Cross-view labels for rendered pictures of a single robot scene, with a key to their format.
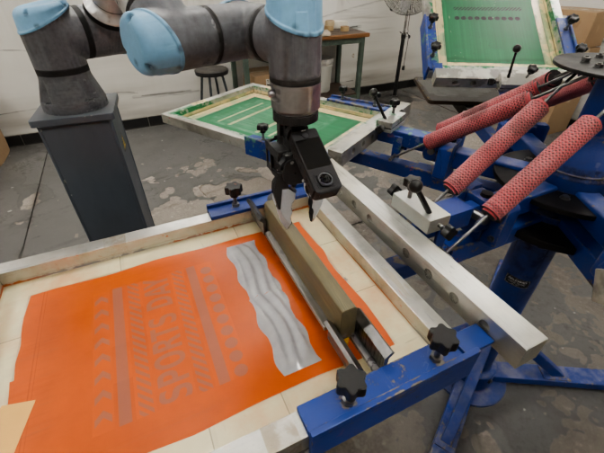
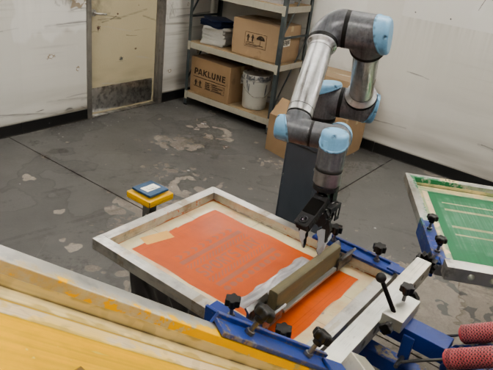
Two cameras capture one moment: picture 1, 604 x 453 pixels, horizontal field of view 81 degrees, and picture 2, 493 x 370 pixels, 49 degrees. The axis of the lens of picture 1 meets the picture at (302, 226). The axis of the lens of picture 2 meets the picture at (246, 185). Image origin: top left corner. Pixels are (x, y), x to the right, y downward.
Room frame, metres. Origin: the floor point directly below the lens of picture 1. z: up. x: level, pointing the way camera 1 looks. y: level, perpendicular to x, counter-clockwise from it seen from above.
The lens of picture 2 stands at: (-0.33, -1.05, 1.93)
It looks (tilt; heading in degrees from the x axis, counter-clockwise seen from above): 25 degrees down; 60
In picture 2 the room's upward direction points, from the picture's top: 7 degrees clockwise
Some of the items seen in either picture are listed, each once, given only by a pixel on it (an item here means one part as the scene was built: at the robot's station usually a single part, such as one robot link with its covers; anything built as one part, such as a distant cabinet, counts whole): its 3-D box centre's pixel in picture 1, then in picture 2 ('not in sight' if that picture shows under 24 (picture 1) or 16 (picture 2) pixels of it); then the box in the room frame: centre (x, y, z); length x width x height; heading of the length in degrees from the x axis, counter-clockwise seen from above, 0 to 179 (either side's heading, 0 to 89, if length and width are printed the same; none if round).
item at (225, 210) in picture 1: (265, 206); (353, 257); (0.79, 0.10, 0.97); 0.30 x 0.05 x 0.07; 115
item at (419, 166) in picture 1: (367, 158); not in sight; (1.24, -0.25, 0.90); 1.24 x 0.06 x 0.06; 55
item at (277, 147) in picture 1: (293, 144); (323, 202); (0.55, 0.01, 1.26); 0.09 x 0.08 x 0.12; 25
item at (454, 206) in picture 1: (434, 218); (416, 335); (0.67, -0.31, 1.02); 0.17 x 0.06 x 0.05; 115
